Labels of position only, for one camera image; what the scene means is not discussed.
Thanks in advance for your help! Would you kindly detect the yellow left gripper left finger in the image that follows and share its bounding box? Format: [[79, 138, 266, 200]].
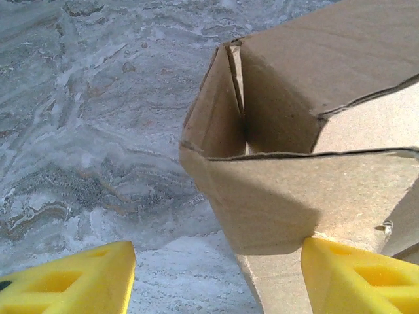
[[0, 241, 137, 314]]

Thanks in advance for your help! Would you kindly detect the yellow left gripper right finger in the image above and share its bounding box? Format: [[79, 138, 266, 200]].
[[301, 237, 419, 314]]

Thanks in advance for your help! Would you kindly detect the brown cardboard box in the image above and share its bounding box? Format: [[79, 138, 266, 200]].
[[179, 0, 419, 314]]

